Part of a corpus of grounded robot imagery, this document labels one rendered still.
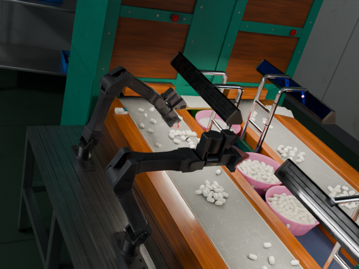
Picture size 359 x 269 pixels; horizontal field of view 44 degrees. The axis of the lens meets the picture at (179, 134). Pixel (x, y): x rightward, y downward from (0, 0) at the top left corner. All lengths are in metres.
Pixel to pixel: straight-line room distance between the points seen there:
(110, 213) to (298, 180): 0.75
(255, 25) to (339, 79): 2.31
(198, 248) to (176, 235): 0.12
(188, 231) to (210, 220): 0.16
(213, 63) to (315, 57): 2.59
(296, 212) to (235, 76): 1.10
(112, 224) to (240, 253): 0.50
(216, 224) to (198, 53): 1.16
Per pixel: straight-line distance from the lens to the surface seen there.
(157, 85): 2.54
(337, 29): 5.02
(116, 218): 1.82
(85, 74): 2.64
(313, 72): 5.18
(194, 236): 1.70
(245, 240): 1.81
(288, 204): 2.11
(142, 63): 2.52
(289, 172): 1.63
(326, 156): 2.63
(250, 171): 2.23
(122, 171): 1.38
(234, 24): 2.68
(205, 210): 1.88
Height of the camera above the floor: 1.86
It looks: 28 degrees down
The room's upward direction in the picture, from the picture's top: 16 degrees clockwise
